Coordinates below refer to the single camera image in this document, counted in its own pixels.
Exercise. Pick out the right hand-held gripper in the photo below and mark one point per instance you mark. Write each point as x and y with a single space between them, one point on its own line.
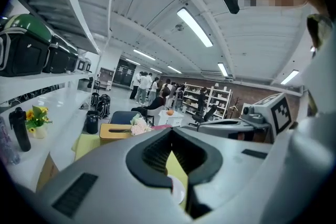
275 112

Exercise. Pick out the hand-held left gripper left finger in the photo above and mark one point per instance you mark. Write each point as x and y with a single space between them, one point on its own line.
105 178

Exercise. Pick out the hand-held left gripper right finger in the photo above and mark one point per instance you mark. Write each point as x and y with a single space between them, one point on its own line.
236 165

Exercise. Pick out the white round plate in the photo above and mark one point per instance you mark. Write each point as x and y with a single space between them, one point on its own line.
178 190

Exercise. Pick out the wooden coat rack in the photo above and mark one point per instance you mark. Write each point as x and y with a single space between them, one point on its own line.
235 106

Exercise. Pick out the black office chair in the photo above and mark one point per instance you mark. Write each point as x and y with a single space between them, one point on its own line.
204 115

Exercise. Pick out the white display shelf unit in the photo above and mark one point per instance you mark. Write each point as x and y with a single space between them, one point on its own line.
218 98

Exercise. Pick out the wooden tissue box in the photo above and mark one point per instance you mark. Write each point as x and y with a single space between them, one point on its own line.
115 133

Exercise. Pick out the white low table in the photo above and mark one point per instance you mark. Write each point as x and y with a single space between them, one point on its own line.
170 119

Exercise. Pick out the orange round object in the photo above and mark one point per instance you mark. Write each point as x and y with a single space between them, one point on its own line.
170 112

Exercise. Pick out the long ceiling light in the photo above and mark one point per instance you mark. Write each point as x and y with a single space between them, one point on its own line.
132 61
144 54
222 69
289 76
156 70
174 69
194 26

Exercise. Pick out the black cylindrical cup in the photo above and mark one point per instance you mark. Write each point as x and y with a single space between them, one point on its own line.
92 122

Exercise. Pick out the brown cardboard box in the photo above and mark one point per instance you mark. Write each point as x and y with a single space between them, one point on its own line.
47 170

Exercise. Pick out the red hardcover book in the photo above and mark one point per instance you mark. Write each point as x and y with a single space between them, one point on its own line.
162 127

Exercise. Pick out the pink artificial flowers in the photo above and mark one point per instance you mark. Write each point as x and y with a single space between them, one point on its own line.
140 126

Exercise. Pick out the dark grey chair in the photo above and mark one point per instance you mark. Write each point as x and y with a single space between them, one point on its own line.
123 116

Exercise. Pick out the black backpack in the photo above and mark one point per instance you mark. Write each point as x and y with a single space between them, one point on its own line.
94 99
103 107

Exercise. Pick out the yellow sunflowers in vase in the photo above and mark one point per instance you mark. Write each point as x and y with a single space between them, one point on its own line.
36 119

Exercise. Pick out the black water bottle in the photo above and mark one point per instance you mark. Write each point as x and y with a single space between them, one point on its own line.
19 128

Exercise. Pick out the clear patterned water bottle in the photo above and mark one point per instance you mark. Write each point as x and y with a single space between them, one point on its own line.
8 144

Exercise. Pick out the black double door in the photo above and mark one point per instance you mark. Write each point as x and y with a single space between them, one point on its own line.
126 72

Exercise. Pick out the white metal shelf rack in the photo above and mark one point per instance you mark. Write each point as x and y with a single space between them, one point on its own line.
39 84

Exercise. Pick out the black insulated bag green lid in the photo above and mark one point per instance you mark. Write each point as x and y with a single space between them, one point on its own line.
59 57
73 61
23 52

